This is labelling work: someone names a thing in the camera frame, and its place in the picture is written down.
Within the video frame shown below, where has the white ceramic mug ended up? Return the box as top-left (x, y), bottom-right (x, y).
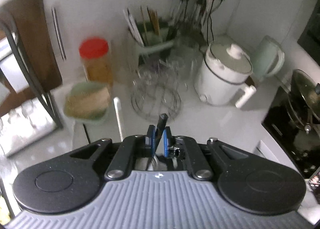
top-left (134, 155), bottom-right (184, 171)

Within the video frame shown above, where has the white electric cooker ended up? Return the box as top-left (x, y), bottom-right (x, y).
top-left (194, 42), bottom-right (256, 109)

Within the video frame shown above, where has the wire glass holder rack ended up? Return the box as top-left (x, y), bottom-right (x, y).
top-left (131, 60), bottom-right (182, 122)

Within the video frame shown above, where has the green electric kettle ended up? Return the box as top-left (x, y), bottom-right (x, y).
top-left (251, 35), bottom-right (285, 82)

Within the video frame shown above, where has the red-lid plastic jar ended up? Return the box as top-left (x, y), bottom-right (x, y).
top-left (79, 37), bottom-right (113, 87)

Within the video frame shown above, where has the black dish rack shelf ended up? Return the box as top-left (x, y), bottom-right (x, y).
top-left (1, 9), bottom-right (63, 142)

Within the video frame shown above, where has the white drip tray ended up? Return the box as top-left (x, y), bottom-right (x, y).
top-left (1, 98), bottom-right (57, 157)

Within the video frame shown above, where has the black induction stove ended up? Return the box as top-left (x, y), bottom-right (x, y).
top-left (261, 86), bottom-right (319, 179)

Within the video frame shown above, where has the white black chopstick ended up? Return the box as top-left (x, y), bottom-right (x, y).
top-left (146, 113), bottom-right (168, 170)

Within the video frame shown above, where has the green white utensil caddy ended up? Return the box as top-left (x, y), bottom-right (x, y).
top-left (123, 7), bottom-right (177, 56)

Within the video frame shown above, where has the green basket of sticks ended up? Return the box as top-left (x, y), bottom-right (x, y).
top-left (63, 81), bottom-right (111, 125)

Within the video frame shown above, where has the wok with glass lid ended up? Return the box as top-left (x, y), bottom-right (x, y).
top-left (287, 69), bottom-right (319, 134)

